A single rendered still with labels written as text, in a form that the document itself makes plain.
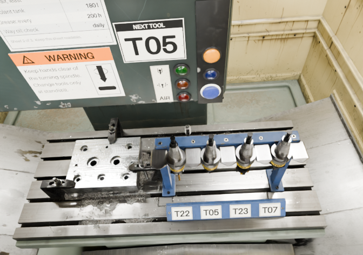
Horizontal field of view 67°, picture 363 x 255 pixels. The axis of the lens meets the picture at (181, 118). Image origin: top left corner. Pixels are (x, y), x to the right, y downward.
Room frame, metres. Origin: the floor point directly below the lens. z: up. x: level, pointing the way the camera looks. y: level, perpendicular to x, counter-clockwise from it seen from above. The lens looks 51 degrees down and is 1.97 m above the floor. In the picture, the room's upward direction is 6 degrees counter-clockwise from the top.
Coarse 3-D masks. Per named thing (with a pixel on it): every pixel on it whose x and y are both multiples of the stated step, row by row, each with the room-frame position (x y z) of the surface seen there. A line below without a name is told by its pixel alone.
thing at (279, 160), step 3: (273, 147) 0.44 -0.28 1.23; (273, 150) 0.43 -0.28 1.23; (291, 150) 0.42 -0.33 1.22; (273, 153) 0.42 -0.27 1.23; (291, 153) 0.41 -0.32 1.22; (273, 156) 0.41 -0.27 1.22; (276, 156) 0.41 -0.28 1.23; (288, 156) 0.40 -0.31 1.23; (273, 159) 0.41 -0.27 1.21; (276, 159) 0.40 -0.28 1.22; (279, 159) 0.40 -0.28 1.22; (282, 159) 0.40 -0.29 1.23; (285, 159) 0.40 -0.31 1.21; (288, 159) 0.40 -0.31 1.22; (276, 162) 0.40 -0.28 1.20; (279, 162) 0.40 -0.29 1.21
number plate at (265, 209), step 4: (260, 204) 0.36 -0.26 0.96; (264, 204) 0.36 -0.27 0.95; (268, 204) 0.36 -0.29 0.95; (272, 204) 0.36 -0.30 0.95; (276, 204) 0.36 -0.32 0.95; (260, 208) 0.35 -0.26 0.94; (264, 208) 0.35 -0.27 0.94; (268, 208) 0.35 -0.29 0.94; (272, 208) 0.35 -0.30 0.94; (276, 208) 0.35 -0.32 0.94; (260, 212) 0.34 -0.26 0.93; (264, 212) 0.34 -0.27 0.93; (268, 212) 0.34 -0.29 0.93; (272, 212) 0.34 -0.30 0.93; (276, 212) 0.34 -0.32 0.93; (260, 216) 0.33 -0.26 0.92
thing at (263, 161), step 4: (256, 144) 0.46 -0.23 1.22; (260, 144) 0.46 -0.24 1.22; (264, 144) 0.46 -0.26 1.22; (268, 144) 0.46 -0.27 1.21; (256, 148) 0.45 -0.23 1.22; (260, 148) 0.45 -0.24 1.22; (264, 148) 0.45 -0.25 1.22; (268, 148) 0.45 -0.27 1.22; (256, 152) 0.43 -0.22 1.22; (260, 152) 0.43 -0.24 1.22; (264, 152) 0.43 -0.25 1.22; (268, 152) 0.43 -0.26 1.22; (256, 156) 0.42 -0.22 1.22; (260, 156) 0.42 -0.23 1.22; (264, 156) 0.42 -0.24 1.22; (268, 156) 0.42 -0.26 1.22; (256, 160) 0.41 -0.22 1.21; (260, 160) 0.40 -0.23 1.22; (264, 160) 0.40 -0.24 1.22; (268, 160) 0.40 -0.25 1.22; (272, 160) 0.40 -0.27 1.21
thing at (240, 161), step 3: (237, 147) 0.45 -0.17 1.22; (237, 150) 0.44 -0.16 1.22; (255, 150) 0.44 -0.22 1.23; (237, 153) 0.43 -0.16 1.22; (255, 153) 0.43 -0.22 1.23; (237, 156) 0.42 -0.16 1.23; (252, 156) 0.42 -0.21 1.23; (255, 156) 0.42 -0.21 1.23; (237, 159) 0.42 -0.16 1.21; (240, 159) 0.41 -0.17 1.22; (243, 159) 0.41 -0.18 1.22; (246, 159) 0.41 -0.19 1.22; (249, 159) 0.41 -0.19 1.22; (252, 159) 0.41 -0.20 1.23; (240, 162) 0.41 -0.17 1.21; (243, 162) 0.40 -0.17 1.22; (246, 162) 0.41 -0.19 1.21; (249, 162) 0.41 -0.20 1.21; (252, 162) 0.41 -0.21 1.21
